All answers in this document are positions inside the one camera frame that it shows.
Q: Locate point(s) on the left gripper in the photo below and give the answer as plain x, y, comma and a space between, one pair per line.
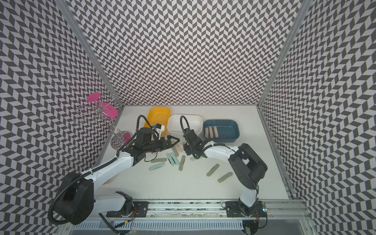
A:
163, 140

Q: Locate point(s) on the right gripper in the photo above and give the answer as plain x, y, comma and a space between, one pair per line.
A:
186, 149

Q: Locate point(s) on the pink knife vertical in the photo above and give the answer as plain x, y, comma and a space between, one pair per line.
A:
211, 134

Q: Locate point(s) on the pink knife diagonal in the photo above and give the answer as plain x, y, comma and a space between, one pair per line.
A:
216, 134

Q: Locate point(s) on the dark teal storage box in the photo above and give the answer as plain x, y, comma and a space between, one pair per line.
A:
228, 130

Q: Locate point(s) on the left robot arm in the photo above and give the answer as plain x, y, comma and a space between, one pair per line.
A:
76, 199

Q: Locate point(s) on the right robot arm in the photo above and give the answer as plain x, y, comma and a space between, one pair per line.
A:
247, 165

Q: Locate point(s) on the white storage box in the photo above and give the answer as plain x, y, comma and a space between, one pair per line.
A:
194, 122

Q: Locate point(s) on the yellow storage box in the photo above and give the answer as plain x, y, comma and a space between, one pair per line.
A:
159, 115

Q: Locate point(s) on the olive knife under pink pair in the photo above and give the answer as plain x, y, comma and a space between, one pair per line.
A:
175, 151

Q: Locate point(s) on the mint knife centre left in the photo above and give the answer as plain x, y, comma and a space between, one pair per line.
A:
170, 159

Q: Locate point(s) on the mint knife centre right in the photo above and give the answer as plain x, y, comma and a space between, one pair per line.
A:
174, 158

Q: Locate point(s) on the olive knife left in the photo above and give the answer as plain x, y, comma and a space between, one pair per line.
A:
158, 160

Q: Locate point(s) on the olive knife centre vertical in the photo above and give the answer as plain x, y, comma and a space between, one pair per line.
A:
181, 164

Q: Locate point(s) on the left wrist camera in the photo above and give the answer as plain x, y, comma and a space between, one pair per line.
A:
159, 128

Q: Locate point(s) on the wire rack with pink discs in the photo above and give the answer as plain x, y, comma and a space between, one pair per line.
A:
103, 112

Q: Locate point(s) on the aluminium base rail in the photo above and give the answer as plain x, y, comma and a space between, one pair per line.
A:
220, 209

